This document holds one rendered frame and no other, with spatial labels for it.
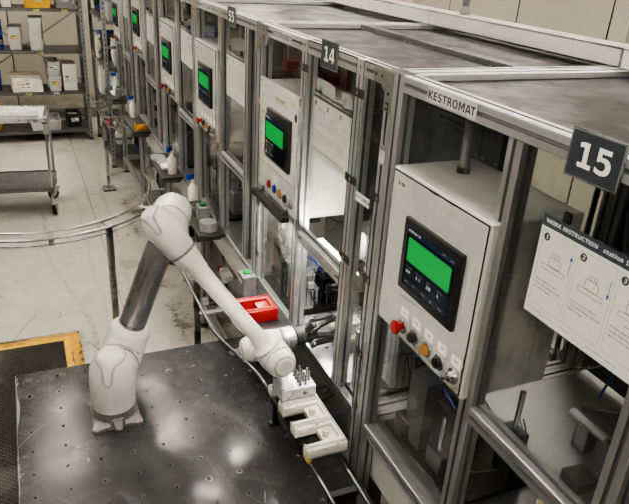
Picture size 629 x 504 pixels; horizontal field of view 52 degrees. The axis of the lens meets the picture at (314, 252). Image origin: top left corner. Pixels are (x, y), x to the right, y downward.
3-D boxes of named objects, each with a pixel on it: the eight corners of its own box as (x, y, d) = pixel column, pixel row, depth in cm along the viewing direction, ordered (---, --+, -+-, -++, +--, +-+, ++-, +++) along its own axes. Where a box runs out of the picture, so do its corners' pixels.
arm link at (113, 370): (86, 416, 234) (80, 365, 225) (98, 385, 250) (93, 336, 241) (132, 416, 235) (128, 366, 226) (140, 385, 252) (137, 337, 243)
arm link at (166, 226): (195, 247, 215) (199, 230, 227) (159, 205, 208) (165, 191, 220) (164, 268, 218) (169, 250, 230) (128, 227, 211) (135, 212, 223)
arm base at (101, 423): (93, 442, 230) (92, 430, 228) (87, 404, 248) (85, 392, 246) (146, 431, 237) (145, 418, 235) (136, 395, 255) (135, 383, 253)
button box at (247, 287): (237, 293, 286) (237, 269, 281) (254, 290, 289) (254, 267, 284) (242, 301, 280) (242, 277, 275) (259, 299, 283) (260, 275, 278)
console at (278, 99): (252, 184, 280) (254, 75, 261) (313, 179, 291) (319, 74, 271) (287, 220, 246) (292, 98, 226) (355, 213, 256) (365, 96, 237)
